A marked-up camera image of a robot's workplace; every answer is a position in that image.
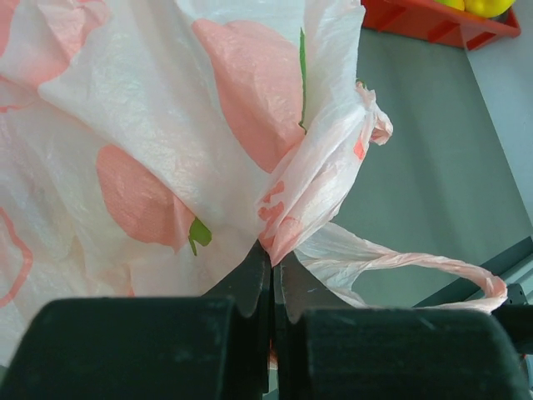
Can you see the red plastic crate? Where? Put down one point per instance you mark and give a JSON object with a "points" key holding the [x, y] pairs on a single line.
{"points": [[436, 23]]}

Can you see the pink plastic bag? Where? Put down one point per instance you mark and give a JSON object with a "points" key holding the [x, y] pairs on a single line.
{"points": [[147, 145]]}

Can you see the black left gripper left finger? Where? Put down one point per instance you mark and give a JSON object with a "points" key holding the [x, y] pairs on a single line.
{"points": [[215, 346]]}

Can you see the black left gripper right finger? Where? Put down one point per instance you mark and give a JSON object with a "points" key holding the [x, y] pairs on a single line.
{"points": [[327, 349]]}

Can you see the yellow lemon in crate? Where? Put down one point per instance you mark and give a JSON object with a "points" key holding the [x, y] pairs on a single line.
{"points": [[481, 8]]}

